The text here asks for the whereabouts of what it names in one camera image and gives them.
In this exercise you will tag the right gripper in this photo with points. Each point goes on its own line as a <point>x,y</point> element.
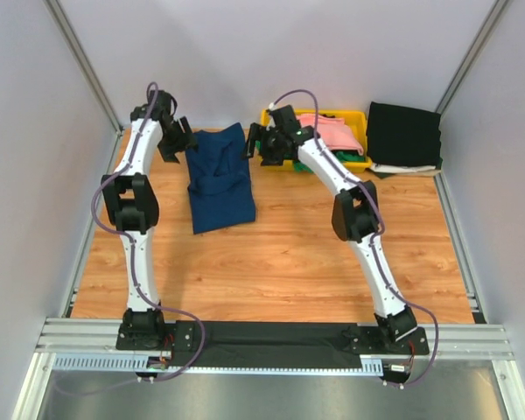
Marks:
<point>270,159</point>

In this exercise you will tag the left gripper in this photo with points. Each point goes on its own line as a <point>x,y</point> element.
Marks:
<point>186,142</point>

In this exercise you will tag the navy blue t shirt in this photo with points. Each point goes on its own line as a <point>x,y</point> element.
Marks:
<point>220,188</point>

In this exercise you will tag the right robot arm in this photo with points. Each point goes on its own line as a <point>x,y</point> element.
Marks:
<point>355,213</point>

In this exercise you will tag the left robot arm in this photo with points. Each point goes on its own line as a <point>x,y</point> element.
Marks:
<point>133,213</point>

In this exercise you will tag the pink t shirt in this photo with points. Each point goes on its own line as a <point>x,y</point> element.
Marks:
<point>307,119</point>

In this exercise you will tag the green t shirt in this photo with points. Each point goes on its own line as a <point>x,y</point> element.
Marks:
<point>344,156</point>

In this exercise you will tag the yellow plastic bin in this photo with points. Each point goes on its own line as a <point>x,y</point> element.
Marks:
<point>356,120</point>

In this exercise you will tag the white folded t shirt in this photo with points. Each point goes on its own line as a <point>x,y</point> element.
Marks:
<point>393,169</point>

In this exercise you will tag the black folded t shirt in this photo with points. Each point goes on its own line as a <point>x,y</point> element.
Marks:
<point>403,136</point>

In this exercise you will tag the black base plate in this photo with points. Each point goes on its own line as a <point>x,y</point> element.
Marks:
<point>237,344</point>

